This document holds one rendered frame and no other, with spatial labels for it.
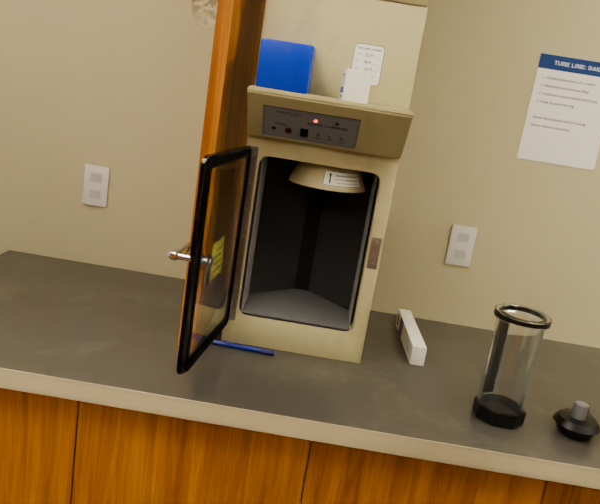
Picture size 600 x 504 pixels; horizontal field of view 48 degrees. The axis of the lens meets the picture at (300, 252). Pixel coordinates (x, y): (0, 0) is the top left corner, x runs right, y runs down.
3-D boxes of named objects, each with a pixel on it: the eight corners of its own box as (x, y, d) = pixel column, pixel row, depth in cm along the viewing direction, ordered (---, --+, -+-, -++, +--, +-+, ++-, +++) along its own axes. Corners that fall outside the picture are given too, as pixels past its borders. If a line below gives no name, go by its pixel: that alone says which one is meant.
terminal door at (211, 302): (227, 323, 149) (251, 144, 139) (179, 378, 120) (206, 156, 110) (224, 322, 149) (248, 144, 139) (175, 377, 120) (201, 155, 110)
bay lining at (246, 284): (252, 280, 174) (271, 145, 165) (350, 297, 173) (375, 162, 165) (238, 311, 150) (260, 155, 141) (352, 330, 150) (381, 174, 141)
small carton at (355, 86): (338, 98, 134) (343, 68, 133) (363, 102, 135) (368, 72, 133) (341, 99, 129) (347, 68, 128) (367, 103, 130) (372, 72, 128)
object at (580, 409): (544, 418, 139) (552, 389, 137) (589, 426, 139) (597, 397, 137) (556, 440, 130) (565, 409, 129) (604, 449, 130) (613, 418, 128)
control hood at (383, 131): (247, 133, 140) (254, 85, 138) (400, 158, 140) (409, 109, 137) (239, 137, 129) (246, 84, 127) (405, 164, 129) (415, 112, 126)
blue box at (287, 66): (260, 86, 137) (267, 40, 135) (309, 93, 137) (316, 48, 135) (254, 86, 128) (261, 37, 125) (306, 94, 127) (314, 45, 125)
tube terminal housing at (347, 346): (236, 305, 176) (278, -2, 157) (357, 325, 176) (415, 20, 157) (219, 340, 152) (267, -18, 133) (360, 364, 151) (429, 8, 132)
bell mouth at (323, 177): (291, 173, 161) (294, 150, 159) (363, 185, 161) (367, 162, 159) (285, 183, 144) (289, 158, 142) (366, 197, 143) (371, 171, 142)
